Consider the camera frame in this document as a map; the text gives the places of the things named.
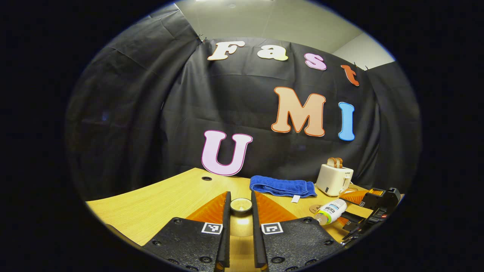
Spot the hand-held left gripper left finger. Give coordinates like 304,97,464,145
142,191,232,272

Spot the cream toaster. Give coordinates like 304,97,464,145
316,164,354,197

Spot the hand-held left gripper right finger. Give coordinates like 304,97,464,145
251,190,343,272

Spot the black backdrop cloth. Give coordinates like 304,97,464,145
64,4,422,201

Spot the blue towel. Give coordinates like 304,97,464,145
250,175,317,203

